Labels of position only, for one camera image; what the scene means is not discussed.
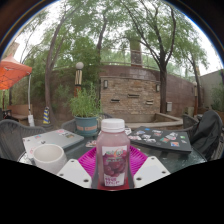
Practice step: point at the orange patio umbrella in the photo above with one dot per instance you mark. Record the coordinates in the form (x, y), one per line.
(11, 71)

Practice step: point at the small printed card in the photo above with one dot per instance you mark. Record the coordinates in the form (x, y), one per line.
(91, 143)

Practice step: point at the grey wall utility box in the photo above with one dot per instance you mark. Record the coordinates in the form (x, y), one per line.
(169, 106)

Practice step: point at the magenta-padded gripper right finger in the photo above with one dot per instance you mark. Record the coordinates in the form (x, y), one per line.
(151, 170)

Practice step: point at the brown lamp post white globe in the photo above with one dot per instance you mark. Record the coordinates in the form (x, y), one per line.
(195, 100)

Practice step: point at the blue yellow striped cone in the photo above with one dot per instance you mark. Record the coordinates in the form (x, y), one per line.
(46, 116)

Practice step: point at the white cup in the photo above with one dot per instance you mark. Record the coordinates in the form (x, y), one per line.
(50, 156)

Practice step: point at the leaning-trunk green tree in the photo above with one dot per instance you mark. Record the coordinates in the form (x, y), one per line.
(50, 83)

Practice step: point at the green plant in teal pot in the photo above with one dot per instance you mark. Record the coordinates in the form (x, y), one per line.
(86, 123)

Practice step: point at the black laptop with stickers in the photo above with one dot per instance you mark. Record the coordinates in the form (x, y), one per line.
(160, 138)

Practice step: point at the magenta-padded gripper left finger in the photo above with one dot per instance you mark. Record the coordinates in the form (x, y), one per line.
(75, 171)

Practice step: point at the black backpack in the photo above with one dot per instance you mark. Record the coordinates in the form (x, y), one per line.
(206, 133)

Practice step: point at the dark forked-trunk tree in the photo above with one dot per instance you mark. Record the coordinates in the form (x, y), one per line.
(163, 93)

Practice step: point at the striped lamp post white globe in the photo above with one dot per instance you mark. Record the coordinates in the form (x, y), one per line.
(79, 78)

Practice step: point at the silver laptop with stickers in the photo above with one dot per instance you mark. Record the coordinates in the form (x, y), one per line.
(53, 140)

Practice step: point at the thin-trunk green tree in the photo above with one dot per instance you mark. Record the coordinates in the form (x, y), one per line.
(100, 36)

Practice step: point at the slim-trunk green tree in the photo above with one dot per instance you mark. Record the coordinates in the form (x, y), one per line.
(197, 90)

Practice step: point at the pink drink bottle white cap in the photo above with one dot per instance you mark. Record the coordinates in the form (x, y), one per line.
(113, 153)

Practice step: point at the black wall lantern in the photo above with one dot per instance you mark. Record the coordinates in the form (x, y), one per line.
(105, 84)
(157, 88)

